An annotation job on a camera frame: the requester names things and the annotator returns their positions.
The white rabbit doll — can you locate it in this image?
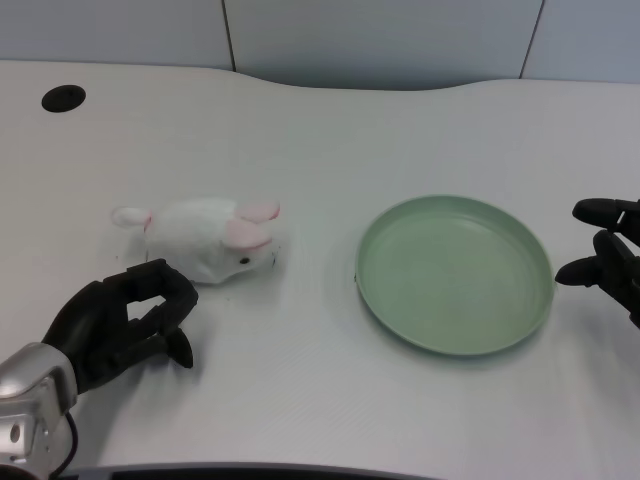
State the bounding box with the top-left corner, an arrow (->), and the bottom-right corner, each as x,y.
110,197 -> 282,287

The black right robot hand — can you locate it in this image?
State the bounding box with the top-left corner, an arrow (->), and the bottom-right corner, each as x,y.
554,197 -> 640,329

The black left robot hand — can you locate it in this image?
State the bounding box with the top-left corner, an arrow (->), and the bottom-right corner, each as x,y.
41,258 -> 200,394

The green round plate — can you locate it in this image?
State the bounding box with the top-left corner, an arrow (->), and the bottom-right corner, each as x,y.
354,193 -> 557,358

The black table cable grommet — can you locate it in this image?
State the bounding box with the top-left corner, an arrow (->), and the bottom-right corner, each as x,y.
40,84 -> 87,114

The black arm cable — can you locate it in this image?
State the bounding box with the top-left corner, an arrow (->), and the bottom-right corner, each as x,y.
49,413 -> 80,474

